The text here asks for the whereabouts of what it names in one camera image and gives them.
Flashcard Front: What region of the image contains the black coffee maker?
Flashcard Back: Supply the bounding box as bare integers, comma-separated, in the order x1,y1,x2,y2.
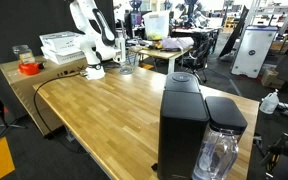
157,71,211,180

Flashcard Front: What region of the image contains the clear plastic storage bin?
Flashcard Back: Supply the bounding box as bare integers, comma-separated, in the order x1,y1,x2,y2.
142,10,171,42

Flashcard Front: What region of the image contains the purple cloth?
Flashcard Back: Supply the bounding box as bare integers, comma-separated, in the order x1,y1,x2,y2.
160,36,195,51

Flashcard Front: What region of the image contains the wooden desk with white leg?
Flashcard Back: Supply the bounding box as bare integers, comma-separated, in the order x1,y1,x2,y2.
130,44,194,75

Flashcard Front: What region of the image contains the small brown cardboard box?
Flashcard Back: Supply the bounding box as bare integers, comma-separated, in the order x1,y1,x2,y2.
261,67,285,90

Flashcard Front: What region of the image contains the thin black cable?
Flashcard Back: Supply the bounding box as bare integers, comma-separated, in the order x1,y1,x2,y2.
32,71,89,155

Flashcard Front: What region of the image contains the large brown cardboard box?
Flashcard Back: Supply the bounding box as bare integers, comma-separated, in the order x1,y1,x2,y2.
0,54,89,138

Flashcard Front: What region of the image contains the white metal shelf frame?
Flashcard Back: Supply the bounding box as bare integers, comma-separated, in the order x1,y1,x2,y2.
242,0,288,35

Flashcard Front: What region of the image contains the clear plastic container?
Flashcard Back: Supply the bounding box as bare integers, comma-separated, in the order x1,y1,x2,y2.
12,44,37,65

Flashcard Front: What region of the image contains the white flat carton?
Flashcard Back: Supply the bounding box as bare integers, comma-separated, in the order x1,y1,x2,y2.
40,45,87,66
38,30,85,53

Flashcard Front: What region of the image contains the clear water tank black lid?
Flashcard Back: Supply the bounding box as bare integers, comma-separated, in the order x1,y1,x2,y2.
192,95,249,180

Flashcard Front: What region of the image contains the white plastic jug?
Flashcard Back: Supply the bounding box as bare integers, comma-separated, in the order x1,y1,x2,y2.
259,89,281,115

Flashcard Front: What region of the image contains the black office chair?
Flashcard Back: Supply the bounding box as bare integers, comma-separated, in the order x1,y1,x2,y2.
181,37,215,84

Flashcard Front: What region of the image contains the black tripod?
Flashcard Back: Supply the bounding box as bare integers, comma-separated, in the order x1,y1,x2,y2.
0,76,27,148

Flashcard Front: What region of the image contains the white rectangular panel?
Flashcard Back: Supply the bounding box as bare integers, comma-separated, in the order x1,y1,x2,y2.
230,25,279,80

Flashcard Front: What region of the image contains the black leaning panel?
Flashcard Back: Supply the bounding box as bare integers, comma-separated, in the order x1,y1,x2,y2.
218,4,250,58

